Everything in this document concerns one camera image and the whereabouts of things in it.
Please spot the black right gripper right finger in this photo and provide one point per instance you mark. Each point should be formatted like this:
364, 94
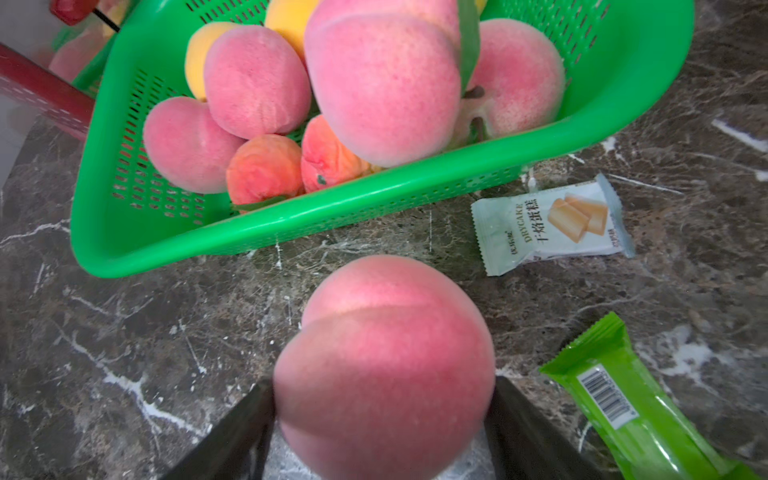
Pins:
523, 444

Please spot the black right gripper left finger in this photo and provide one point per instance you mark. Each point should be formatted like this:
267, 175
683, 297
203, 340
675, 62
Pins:
238, 446

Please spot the pink peach with stem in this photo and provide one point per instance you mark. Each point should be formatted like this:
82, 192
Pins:
187, 146

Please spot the yellow peach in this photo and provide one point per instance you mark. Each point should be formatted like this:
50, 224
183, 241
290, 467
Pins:
196, 53
289, 18

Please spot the green plastic basket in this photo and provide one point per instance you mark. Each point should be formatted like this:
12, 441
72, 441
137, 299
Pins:
620, 58

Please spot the green snack packet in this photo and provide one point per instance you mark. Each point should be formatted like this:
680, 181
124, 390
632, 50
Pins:
646, 433

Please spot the white drycake snack packet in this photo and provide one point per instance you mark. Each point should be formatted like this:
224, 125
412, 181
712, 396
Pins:
584, 219

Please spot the red polka dot toaster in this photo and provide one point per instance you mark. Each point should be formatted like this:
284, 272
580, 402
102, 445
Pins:
52, 52

